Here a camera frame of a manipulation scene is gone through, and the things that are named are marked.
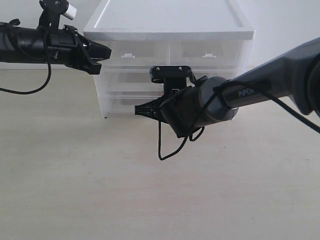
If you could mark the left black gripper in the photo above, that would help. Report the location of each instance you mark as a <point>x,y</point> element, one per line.
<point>77,52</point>

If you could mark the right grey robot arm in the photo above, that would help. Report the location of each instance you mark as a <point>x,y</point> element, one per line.
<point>294,74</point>

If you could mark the top left translucent drawer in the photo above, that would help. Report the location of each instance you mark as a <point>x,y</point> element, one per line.
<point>136,53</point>

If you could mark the wide translucent drawer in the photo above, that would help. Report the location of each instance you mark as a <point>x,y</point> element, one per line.
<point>122,105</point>
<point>140,80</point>

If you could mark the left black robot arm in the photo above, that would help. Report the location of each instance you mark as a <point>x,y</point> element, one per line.
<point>21,45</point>

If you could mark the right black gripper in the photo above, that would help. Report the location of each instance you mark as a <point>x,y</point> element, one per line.
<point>172,107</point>

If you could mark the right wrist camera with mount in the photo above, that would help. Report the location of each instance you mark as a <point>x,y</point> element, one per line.
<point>173,77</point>

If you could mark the top right translucent drawer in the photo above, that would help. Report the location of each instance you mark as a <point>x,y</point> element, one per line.
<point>212,54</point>

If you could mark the white plastic drawer cabinet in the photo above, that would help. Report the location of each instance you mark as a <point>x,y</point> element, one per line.
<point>168,21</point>

